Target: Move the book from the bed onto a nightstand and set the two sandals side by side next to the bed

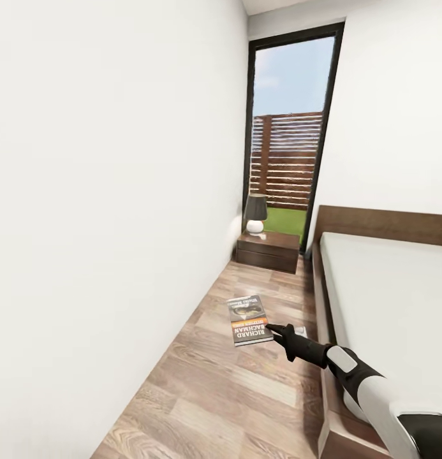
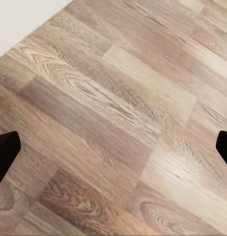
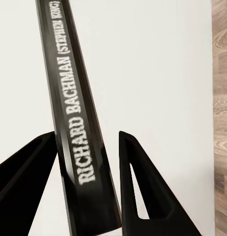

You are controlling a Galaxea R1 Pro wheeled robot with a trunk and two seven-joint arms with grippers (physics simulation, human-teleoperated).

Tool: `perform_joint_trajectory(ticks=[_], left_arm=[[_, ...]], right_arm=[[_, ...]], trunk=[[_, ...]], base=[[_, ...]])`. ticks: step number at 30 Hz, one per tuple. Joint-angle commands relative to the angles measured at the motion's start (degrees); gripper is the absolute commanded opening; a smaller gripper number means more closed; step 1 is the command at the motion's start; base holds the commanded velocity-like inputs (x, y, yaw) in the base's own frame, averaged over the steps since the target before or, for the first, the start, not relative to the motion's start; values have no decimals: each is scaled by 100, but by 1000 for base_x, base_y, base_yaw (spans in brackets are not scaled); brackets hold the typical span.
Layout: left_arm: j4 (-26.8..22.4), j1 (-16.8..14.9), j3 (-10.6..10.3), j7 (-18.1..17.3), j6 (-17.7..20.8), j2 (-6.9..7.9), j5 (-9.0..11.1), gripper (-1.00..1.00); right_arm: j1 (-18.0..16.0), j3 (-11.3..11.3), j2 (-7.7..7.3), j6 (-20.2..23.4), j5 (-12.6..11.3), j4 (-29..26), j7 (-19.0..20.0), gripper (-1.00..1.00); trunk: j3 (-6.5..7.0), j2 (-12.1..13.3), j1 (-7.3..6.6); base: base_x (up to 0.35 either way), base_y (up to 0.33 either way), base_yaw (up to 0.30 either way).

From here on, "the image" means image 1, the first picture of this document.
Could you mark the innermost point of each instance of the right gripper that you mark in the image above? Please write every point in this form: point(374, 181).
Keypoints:
point(295, 345)

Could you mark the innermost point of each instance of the nightstand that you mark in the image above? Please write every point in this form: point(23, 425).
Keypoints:
point(269, 250)

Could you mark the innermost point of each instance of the bed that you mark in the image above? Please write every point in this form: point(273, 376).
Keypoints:
point(378, 288)

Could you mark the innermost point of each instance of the hardback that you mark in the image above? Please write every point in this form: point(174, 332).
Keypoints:
point(249, 321)

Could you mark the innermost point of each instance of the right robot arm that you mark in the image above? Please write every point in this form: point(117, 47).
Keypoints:
point(410, 428)

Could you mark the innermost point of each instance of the table lamp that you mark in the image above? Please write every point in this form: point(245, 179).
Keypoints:
point(256, 212)

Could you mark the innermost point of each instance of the fixed window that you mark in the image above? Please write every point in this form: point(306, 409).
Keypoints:
point(290, 83)

